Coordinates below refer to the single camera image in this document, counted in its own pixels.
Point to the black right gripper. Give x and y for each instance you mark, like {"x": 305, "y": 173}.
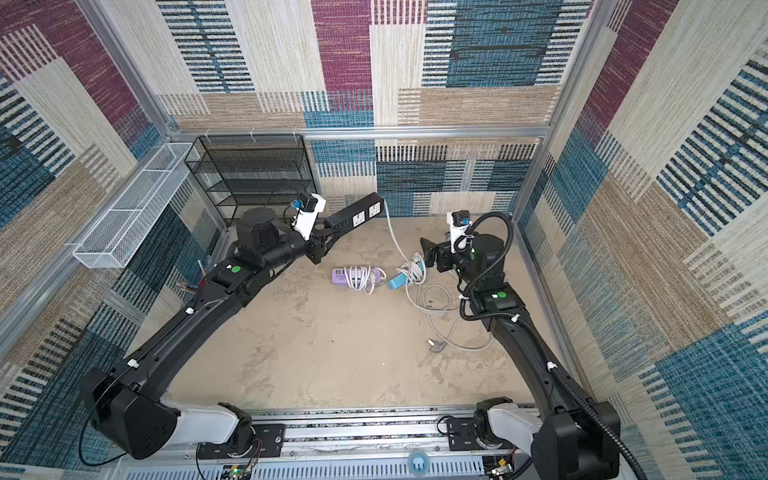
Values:
{"x": 434, "y": 255}

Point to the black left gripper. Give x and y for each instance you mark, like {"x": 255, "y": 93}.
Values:
{"x": 318, "y": 241}

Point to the black power strip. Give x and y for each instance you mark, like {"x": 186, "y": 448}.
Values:
{"x": 364, "y": 209}

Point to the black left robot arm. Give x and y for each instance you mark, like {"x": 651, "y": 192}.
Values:
{"x": 125, "y": 403}

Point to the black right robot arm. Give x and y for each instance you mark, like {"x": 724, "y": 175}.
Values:
{"x": 570, "y": 437}

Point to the red pen cup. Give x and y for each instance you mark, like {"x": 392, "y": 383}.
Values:
{"x": 191, "y": 287}

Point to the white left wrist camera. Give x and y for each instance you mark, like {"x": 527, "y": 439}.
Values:
{"x": 308, "y": 206}

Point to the teal power strip with cord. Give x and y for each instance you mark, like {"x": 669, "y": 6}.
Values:
{"x": 413, "y": 271}

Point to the purple power strip with cord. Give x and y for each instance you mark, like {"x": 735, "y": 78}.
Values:
{"x": 363, "y": 279}

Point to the black wire mesh shelf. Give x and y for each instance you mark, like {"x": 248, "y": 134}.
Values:
{"x": 240, "y": 172}

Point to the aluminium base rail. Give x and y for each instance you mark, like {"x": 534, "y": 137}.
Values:
{"x": 364, "y": 443}

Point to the white wire mesh basket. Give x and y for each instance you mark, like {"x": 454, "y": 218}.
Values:
{"x": 116, "y": 237}

